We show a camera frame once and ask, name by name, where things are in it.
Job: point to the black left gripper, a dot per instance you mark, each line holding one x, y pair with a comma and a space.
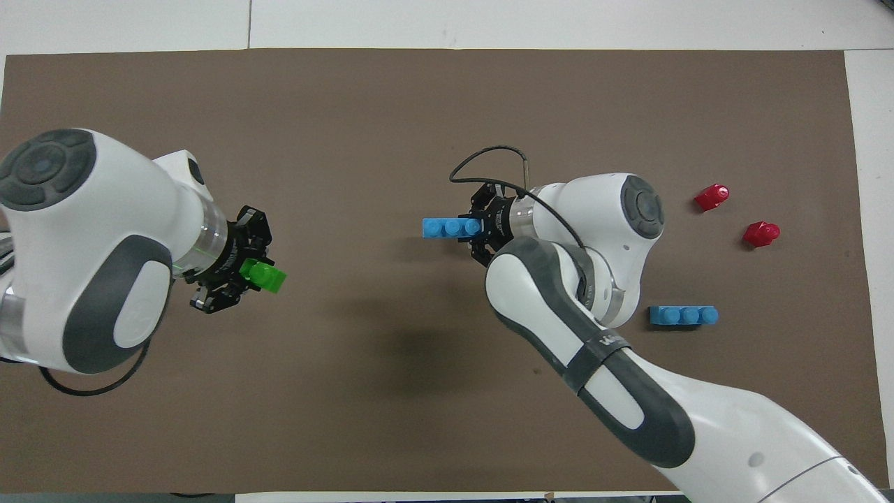
227, 255

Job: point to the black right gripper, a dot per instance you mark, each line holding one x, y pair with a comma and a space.
499, 223

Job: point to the plain green two-stud block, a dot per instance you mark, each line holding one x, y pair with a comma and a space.
267, 277

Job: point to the blue three-stud block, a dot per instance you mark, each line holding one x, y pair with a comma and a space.
684, 316
447, 228

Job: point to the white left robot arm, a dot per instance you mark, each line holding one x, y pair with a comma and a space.
105, 209

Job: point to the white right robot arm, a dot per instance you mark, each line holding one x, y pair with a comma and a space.
594, 223

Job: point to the red single-stud block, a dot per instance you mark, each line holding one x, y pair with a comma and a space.
711, 198
760, 235

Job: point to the brown table mat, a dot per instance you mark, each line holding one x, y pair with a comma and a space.
419, 105

